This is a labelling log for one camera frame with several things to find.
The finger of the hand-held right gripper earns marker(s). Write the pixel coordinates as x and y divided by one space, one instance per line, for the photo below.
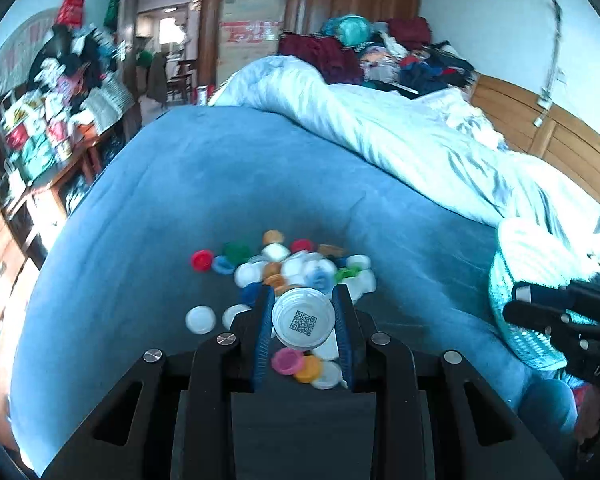
540 292
535 317

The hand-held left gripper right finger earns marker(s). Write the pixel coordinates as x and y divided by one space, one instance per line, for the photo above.
341 332

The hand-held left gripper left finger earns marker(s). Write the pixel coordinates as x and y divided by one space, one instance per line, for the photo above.
264 332

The pink bottle cap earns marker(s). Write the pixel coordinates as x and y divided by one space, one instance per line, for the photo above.
287 361

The large white ribbed lid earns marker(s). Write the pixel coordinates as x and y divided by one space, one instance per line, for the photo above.
302 320

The pile of mixed bottle caps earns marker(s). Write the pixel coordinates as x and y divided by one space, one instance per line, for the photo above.
300 265

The person's right forearm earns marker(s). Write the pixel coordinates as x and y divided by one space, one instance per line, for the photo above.
591 410

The teal woven basket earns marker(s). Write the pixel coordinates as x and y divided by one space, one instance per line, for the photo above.
525 270

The plain white bottle cap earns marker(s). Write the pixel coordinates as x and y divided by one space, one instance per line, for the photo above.
200 319

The person's leg in jeans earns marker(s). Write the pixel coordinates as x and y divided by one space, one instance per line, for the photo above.
547 405

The wooden headboard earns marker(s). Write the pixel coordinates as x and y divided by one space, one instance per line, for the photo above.
570 145

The blue bed blanket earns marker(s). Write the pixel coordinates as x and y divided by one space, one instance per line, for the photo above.
155 210

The white patterned duvet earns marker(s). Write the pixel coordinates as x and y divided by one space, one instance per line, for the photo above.
405 135

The wooden chair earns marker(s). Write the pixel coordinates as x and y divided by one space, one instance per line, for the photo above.
180 80

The pile of clothes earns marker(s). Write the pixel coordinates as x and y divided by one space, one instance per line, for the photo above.
380 55

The cardboard box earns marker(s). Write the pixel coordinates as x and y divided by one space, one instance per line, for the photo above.
250 35

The cluttered wooden shelf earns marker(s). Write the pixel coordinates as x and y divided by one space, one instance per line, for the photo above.
45 110

